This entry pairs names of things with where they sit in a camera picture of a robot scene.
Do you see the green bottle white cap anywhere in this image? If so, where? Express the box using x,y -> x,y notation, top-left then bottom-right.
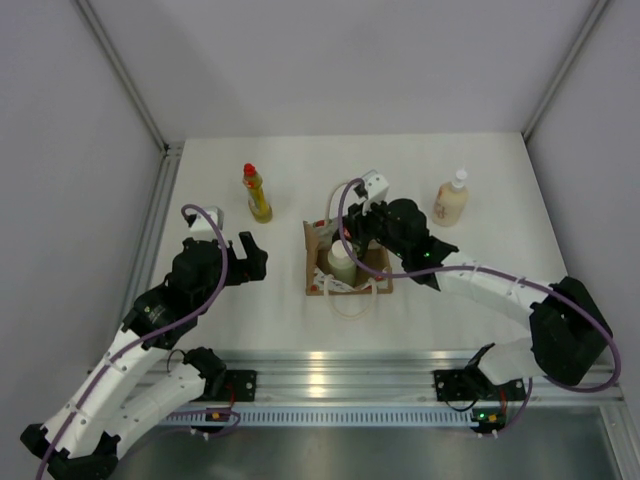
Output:
327,240 -> 357,287

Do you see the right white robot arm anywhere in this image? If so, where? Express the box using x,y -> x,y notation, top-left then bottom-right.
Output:
338,199 -> 621,397

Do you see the small brown bottle red cap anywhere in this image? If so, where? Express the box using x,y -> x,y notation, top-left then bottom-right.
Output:
242,163 -> 273,224

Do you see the aluminium mounting rail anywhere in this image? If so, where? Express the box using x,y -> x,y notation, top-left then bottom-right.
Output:
79,349 -> 626,406

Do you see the right aluminium frame post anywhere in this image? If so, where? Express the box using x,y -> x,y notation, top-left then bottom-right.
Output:
521,0 -> 613,144

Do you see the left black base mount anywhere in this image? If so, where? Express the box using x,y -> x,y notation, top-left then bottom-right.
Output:
216,370 -> 258,403

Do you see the cream pump lotion bottle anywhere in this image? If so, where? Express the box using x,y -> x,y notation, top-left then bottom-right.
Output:
431,168 -> 469,227

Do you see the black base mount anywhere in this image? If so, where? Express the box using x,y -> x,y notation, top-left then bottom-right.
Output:
433,369 -> 477,403
216,370 -> 258,403

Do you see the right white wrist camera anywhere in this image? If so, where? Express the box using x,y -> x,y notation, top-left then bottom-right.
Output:
354,170 -> 389,215

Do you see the left aluminium frame post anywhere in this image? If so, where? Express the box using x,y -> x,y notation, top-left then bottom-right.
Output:
71,0 -> 167,152

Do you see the white slotted cable duct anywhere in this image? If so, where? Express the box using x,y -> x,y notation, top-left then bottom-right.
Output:
164,407 -> 506,427

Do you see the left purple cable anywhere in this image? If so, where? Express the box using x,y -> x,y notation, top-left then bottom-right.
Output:
34,203 -> 231,480

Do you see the aluminium frame post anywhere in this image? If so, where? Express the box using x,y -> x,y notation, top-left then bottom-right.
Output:
71,0 -> 167,152
521,0 -> 613,144

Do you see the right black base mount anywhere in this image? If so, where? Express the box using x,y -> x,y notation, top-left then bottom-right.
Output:
433,369 -> 477,403

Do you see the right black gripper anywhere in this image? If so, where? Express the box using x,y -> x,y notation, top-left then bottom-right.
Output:
341,194 -> 409,260

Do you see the brown canvas tote bag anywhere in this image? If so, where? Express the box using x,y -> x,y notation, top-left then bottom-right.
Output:
303,182 -> 393,321

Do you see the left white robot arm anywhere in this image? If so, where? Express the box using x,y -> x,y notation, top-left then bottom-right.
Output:
20,232 -> 268,479

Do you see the dark bottle red cap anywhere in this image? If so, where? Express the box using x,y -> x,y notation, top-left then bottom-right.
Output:
333,226 -> 368,258

